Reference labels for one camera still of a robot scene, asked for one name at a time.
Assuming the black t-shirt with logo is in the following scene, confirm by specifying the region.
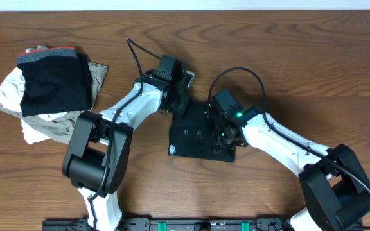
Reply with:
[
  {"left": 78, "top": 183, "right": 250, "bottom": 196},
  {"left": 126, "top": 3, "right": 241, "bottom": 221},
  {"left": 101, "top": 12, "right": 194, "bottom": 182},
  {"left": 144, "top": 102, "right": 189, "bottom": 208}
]
[{"left": 168, "top": 101, "right": 236, "bottom": 162}]

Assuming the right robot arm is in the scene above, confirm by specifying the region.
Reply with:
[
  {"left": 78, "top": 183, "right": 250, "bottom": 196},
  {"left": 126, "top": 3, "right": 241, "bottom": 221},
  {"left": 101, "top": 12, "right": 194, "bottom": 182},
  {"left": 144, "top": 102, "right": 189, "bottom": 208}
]
[{"left": 209, "top": 103, "right": 370, "bottom": 230}]

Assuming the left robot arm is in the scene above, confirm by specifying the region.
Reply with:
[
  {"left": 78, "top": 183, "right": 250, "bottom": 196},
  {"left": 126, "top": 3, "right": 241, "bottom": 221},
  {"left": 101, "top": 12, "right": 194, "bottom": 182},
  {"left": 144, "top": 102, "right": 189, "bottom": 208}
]
[{"left": 62, "top": 70, "right": 195, "bottom": 230}]

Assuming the folded white garment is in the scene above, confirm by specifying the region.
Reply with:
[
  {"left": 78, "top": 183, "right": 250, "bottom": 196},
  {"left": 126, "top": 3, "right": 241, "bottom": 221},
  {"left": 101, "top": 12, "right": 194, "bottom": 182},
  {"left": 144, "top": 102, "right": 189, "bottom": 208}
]
[{"left": 0, "top": 48, "right": 89, "bottom": 146}]

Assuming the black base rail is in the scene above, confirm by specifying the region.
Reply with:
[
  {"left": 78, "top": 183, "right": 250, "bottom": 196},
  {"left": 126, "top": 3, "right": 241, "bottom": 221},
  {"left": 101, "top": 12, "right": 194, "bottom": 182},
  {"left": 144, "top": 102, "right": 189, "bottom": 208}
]
[{"left": 41, "top": 217, "right": 364, "bottom": 231}]

